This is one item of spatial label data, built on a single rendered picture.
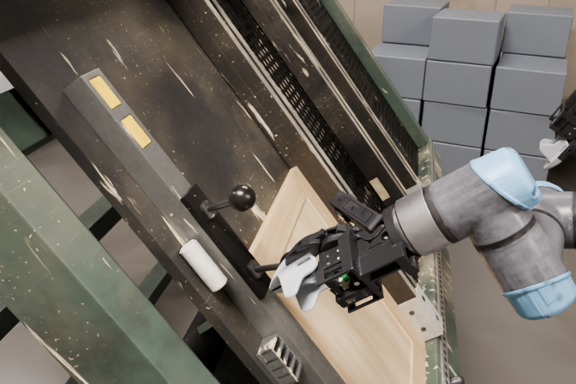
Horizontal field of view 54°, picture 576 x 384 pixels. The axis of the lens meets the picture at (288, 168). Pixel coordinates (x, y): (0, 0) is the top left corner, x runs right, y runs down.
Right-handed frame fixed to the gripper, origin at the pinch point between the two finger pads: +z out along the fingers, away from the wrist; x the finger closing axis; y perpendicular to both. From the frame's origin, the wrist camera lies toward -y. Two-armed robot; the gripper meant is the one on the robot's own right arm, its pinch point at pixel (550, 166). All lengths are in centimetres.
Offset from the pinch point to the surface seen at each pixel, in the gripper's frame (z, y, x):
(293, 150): 20, 53, 30
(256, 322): 22, 37, 78
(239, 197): 1, 48, 82
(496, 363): 116, -62, -82
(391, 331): 41, 11, 37
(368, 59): 37, 64, -107
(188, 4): 3, 87, 35
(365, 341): 36, 17, 51
